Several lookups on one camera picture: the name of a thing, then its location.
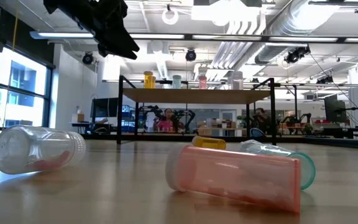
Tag white ceiling ring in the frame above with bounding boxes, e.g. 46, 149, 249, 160
162, 7, 180, 26

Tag clear pill bottle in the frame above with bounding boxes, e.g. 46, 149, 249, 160
231, 70, 244, 90
0, 124, 86, 175

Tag black aluminium table frame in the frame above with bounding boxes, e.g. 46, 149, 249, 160
0, 131, 358, 151

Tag white ceiling pipe bundle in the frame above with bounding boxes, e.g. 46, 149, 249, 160
211, 18, 267, 71

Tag long black light bar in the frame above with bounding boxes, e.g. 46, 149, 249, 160
29, 30, 358, 44

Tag black ceiling camera cluster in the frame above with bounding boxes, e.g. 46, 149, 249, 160
283, 45, 311, 65

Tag person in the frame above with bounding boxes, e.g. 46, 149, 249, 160
253, 107, 273, 135
155, 108, 183, 133

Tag large window black frame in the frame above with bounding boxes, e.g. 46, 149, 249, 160
0, 46, 54, 131

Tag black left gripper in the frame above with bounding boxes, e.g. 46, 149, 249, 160
44, 0, 140, 60

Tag silver ventilation duct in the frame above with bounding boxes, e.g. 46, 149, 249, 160
255, 0, 341, 65

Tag blue rounded chair back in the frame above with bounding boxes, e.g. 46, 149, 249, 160
249, 127, 266, 139

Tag black computer monitor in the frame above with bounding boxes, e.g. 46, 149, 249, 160
324, 95, 347, 124
91, 97, 119, 118

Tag wooden shelf black metal legs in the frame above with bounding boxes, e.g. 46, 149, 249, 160
116, 75, 277, 147

